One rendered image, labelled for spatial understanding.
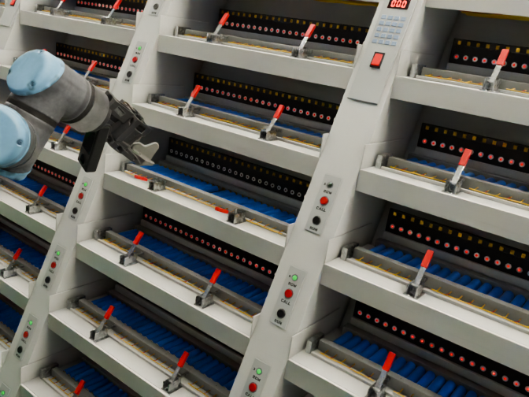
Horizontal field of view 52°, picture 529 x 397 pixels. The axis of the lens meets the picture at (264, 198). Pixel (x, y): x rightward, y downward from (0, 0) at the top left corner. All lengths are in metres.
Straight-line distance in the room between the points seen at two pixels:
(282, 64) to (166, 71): 0.43
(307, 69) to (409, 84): 0.24
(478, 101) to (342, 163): 0.28
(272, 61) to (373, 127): 0.32
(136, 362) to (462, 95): 0.94
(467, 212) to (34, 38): 1.63
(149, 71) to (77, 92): 0.56
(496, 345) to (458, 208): 0.24
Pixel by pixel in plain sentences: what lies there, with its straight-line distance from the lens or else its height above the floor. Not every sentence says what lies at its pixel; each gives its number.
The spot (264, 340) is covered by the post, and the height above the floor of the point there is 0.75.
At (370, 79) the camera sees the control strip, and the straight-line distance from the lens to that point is 1.16.
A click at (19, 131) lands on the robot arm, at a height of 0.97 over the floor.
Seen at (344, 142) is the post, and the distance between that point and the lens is 1.14.
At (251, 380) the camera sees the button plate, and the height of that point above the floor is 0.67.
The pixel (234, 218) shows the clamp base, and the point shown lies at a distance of 1.22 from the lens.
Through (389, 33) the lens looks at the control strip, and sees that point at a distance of 1.20.
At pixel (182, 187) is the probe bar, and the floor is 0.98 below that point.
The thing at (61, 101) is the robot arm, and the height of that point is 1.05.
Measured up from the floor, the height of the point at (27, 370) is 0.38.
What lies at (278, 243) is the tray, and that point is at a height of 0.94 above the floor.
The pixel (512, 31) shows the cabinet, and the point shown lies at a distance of 1.36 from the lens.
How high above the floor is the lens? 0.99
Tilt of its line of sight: 2 degrees up
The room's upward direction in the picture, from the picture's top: 21 degrees clockwise
